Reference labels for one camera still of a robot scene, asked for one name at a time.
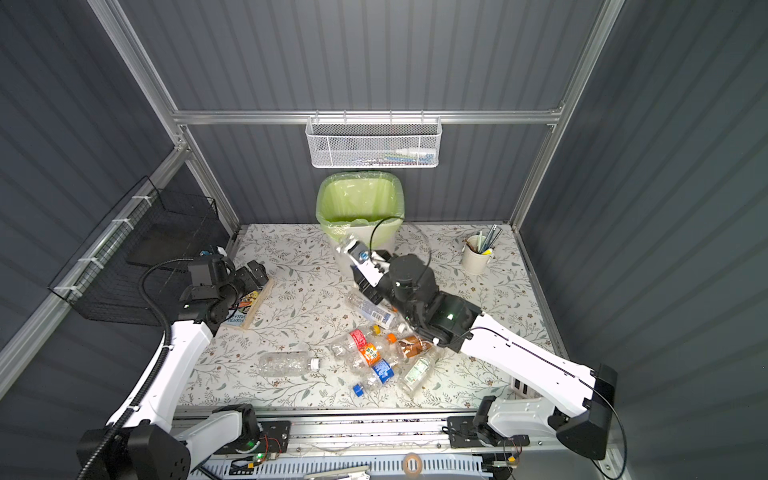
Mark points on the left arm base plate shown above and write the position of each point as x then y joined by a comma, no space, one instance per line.
272,438

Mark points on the black wire side basket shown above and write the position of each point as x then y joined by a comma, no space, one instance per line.
144,245

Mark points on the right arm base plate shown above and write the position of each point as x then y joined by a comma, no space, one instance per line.
463,433

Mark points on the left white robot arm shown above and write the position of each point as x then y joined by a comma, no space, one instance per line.
137,442

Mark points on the pink white calculator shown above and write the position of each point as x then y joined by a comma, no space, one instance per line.
520,388

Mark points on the orange label bottle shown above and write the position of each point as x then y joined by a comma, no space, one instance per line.
377,348

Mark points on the white pen cup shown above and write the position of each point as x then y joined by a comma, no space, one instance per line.
475,257

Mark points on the pink label bottle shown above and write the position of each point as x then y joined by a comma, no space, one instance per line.
348,343

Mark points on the white trash bin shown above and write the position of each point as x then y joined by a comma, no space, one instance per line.
383,239

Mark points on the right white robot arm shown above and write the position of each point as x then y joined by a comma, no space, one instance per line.
575,403

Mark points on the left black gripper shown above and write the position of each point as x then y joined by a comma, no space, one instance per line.
248,283

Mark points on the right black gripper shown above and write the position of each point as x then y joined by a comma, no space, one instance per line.
367,287

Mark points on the colourful paperback book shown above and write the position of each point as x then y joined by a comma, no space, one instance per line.
248,307

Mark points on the brown tea bottle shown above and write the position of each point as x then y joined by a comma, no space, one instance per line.
410,347

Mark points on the green bin liner bag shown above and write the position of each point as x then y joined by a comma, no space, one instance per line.
359,198

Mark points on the blue white label bottle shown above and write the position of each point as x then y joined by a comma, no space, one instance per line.
376,314

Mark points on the white wire wall basket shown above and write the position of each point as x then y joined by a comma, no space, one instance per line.
392,143

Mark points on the green label tall bottle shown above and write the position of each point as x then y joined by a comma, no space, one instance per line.
418,371

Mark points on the blue label bottle front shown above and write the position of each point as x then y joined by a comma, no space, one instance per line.
351,253

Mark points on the blue label bottle blue cap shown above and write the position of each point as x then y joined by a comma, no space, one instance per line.
373,378

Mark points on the tape roll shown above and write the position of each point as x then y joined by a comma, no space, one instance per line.
412,465

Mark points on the clear empty bottle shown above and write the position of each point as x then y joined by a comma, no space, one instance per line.
287,364

